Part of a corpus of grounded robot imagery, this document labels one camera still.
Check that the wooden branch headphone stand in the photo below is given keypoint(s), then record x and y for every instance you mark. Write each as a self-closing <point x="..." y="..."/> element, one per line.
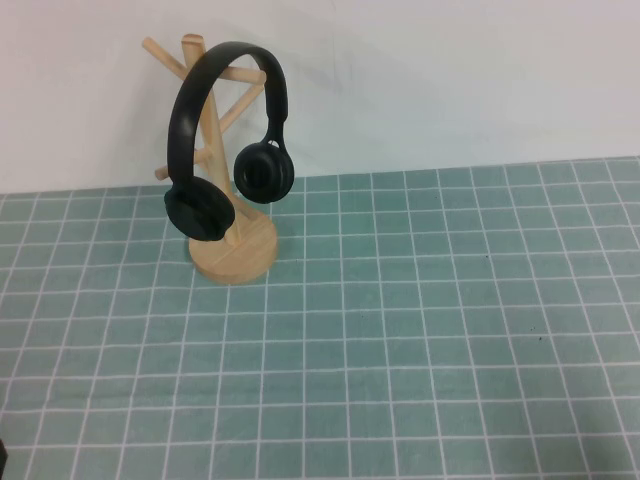
<point x="237" y="260"/>

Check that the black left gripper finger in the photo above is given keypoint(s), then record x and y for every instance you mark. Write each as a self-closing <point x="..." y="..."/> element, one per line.
<point x="3" y="451"/>

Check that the black over-ear headphones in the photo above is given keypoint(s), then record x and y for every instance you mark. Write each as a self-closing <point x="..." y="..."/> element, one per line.
<point x="199" y="220"/>

